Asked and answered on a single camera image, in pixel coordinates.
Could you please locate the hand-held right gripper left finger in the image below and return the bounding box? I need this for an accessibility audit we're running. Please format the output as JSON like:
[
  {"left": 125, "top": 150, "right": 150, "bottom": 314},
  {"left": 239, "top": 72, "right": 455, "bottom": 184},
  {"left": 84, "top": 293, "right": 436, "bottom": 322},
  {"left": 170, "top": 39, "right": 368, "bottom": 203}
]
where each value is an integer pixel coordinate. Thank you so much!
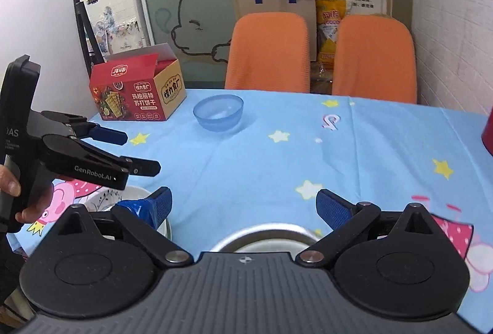
[{"left": 42, "top": 186, "right": 194, "bottom": 268}]

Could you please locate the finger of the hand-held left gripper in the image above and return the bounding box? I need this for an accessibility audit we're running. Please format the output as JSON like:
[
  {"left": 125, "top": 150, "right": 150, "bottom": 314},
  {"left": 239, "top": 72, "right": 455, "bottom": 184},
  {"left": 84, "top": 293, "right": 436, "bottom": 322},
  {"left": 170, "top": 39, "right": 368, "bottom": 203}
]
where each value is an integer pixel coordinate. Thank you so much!
[
  {"left": 83, "top": 149, "right": 161, "bottom": 178},
  {"left": 69, "top": 121, "right": 128, "bottom": 146}
]

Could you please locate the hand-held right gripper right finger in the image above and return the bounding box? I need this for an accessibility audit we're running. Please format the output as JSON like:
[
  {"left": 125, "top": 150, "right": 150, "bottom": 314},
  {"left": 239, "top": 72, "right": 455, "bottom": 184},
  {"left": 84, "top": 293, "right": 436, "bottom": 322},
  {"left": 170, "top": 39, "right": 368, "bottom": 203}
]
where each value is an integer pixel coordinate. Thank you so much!
[{"left": 295, "top": 188, "right": 442, "bottom": 268}]

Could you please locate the white oval floral plate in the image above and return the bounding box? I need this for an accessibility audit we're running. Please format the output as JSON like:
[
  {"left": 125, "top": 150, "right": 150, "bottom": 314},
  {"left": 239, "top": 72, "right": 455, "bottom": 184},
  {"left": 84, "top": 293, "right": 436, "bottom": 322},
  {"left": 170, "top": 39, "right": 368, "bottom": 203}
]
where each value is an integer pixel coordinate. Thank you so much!
[{"left": 84, "top": 185, "right": 170, "bottom": 238}]

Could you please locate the stainless steel bowl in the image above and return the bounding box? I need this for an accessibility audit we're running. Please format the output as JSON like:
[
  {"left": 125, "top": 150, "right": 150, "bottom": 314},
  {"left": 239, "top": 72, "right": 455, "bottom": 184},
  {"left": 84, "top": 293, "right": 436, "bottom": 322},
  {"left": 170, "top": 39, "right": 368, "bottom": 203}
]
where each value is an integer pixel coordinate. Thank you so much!
[{"left": 210, "top": 223, "right": 321, "bottom": 254}]

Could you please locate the translucent blue bowl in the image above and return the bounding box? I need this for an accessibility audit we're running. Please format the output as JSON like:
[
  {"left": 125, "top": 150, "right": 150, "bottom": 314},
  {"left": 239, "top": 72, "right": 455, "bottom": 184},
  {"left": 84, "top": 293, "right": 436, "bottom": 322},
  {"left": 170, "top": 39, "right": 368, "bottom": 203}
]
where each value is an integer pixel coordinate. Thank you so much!
[{"left": 193, "top": 94, "right": 245, "bottom": 133}]

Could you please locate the person's left hand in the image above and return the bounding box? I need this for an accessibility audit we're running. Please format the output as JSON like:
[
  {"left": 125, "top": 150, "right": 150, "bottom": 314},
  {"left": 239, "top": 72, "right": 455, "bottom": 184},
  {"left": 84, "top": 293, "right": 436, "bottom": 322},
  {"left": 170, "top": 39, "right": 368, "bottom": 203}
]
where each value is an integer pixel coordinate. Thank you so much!
[{"left": 0, "top": 163, "right": 55, "bottom": 224}]

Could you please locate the red cracker box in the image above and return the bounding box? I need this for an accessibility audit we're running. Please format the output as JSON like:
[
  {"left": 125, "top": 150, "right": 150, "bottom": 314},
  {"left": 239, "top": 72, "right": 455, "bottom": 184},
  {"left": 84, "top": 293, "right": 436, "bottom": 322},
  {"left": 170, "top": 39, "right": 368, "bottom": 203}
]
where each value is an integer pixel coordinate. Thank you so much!
[{"left": 89, "top": 43, "right": 188, "bottom": 123}]

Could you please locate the blue cartoon pig tablecloth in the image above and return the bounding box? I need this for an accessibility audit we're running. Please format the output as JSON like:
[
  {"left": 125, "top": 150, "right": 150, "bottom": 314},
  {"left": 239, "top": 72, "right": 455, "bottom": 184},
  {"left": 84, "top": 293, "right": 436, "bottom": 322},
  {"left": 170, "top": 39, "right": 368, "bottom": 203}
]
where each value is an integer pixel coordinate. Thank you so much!
[{"left": 6, "top": 87, "right": 493, "bottom": 294}]

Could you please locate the black easel stand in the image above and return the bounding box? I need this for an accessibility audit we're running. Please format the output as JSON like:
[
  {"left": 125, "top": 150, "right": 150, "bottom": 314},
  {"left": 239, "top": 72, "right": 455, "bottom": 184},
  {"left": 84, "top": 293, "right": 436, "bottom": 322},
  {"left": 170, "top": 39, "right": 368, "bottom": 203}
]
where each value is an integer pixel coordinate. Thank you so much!
[{"left": 75, "top": 1, "right": 105, "bottom": 67}]

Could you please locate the whiteboard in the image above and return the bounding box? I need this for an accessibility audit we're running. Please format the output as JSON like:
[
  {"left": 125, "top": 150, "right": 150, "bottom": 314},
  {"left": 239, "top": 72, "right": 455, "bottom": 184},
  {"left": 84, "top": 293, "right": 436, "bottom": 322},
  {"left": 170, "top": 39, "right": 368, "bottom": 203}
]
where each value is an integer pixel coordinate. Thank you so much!
[{"left": 0, "top": 0, "right": 78, "bottom": 165}]

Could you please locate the orange chair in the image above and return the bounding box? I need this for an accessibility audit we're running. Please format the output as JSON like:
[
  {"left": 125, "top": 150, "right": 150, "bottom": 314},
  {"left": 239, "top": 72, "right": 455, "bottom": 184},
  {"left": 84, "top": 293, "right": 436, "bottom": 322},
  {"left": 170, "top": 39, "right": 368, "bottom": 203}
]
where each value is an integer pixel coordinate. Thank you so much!
[
  {"left": 332, "top": 14, "right": 419, "bottom": 105},
  {"left": 224, "top": 12, "right": 311, "bottom": 94}
]

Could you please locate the yellow snack bag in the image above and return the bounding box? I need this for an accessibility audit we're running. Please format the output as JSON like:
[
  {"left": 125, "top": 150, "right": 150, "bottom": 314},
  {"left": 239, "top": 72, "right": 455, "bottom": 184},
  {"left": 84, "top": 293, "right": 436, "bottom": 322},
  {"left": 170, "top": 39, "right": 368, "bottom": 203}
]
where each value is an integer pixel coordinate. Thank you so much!
[{"left": 315, "top": 0, "right": 349, "bottom": 73}]

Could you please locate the red thermos jug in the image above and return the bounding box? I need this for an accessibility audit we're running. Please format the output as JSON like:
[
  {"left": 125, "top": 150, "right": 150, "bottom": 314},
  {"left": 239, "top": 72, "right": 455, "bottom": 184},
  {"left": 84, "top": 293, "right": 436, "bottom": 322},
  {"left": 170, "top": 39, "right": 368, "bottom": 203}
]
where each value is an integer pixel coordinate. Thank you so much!
[{"left": 481, "top": 117, "right": 493, "bottom": 156}]

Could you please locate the brown paper bag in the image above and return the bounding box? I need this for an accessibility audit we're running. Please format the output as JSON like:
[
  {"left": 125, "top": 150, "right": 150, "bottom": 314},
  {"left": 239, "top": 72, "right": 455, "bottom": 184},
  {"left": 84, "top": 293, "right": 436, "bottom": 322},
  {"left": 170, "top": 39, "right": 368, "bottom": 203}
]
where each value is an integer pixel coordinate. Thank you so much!
[{"left": 234, "top": 0, "right": 318, "bottom": 62}]

